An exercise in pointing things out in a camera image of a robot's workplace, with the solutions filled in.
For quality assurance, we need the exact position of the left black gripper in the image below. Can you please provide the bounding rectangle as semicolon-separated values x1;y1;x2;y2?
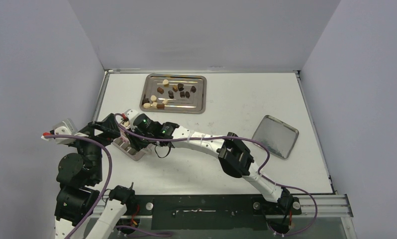
69;113;119;182

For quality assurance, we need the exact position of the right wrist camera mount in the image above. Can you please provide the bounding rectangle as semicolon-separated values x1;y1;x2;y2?
121;109;140;124

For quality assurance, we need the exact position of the purple cable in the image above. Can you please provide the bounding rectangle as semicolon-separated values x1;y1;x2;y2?
114;113;318;237
43;133;113;239

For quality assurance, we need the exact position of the dark heart chocolate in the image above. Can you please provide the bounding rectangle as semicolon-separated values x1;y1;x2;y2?
177;83;184;91

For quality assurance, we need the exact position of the metal tin lid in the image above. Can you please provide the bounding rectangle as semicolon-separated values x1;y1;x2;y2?
252;115;299;159

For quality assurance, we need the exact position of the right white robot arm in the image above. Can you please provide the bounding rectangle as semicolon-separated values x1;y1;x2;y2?
122;113;301;215

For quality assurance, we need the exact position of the brown rectangular chocolate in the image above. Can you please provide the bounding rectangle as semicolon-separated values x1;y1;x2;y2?
157;104;165;110

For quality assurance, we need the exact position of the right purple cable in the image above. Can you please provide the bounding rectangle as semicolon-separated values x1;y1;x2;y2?
114;113;318;237

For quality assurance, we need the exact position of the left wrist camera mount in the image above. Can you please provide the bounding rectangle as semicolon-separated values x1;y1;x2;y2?
41;118;78;145

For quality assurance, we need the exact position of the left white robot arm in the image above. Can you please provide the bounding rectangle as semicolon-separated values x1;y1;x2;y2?
50;114;121;239

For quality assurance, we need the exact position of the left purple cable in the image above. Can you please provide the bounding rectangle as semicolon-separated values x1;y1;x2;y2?
43;133;113;239

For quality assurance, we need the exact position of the dark brown square chocolate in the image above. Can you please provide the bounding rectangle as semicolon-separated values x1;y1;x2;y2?
142;98;150;104

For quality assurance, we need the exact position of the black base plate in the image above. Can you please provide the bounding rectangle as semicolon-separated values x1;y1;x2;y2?
117;194;302;232

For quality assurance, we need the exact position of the steel chocolate tray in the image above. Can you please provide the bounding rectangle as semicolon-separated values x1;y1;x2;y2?
140;74;207;114

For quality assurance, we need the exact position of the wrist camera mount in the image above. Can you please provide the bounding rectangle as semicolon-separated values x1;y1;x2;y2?
41;118;78;145
121;109;140;124

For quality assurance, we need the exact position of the cream heart chocolate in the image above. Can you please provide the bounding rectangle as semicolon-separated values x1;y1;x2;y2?
162;79;169;87

